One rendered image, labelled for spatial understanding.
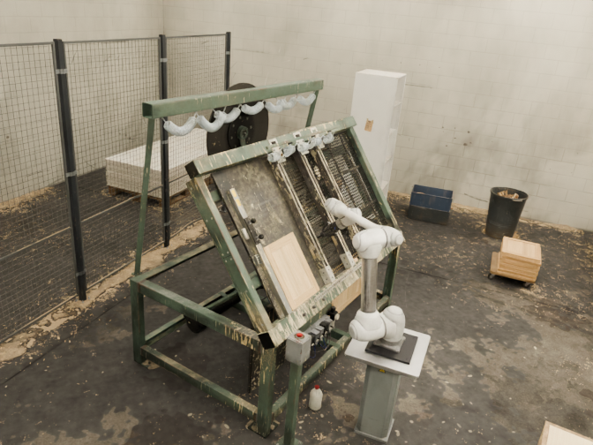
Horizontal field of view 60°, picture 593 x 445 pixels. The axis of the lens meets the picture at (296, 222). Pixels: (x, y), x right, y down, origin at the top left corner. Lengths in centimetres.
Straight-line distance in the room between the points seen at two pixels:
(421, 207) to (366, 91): 192
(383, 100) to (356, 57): 167
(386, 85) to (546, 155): 282
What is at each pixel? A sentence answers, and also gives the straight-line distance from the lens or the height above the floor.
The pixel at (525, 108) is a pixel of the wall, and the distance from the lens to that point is 854.
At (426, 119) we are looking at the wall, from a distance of 867.
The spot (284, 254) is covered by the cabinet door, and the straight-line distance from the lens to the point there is 376.
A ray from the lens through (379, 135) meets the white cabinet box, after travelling 740.
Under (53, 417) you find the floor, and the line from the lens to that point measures 435.
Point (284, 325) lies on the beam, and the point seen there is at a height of 88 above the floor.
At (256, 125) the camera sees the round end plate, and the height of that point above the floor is 187.
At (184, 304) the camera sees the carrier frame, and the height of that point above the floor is 79.
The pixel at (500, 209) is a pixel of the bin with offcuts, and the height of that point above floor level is 45.
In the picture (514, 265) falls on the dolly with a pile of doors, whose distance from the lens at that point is 653.
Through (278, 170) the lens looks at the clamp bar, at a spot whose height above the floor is 169.
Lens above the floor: 289
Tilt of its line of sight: 23 degrees down
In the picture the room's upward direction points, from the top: 5 degrees clockwise
